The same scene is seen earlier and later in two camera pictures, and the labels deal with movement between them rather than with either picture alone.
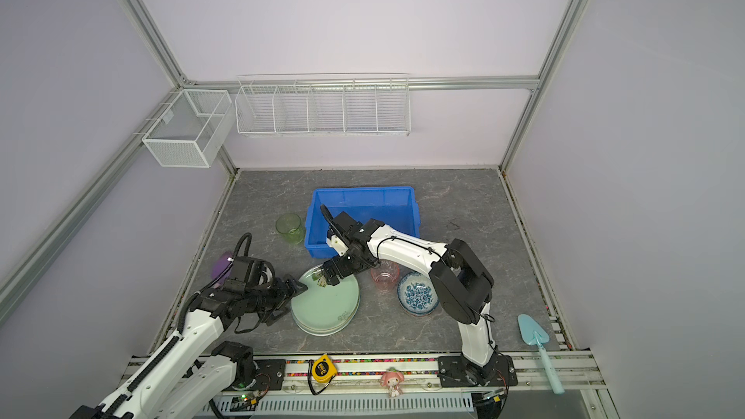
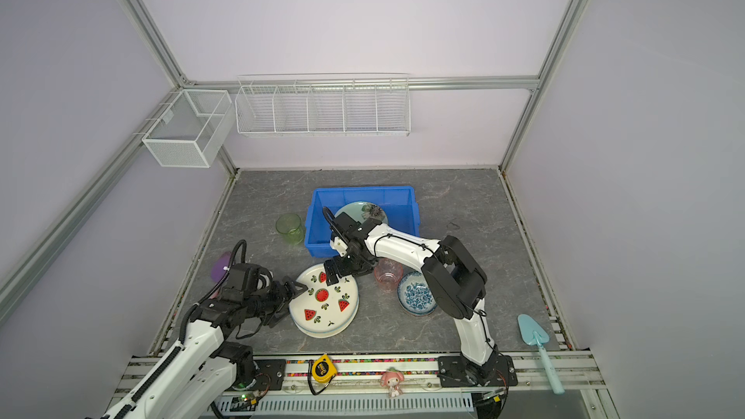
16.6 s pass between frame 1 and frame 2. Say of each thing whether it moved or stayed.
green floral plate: moved
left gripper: stayed
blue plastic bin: stayed
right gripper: stayed
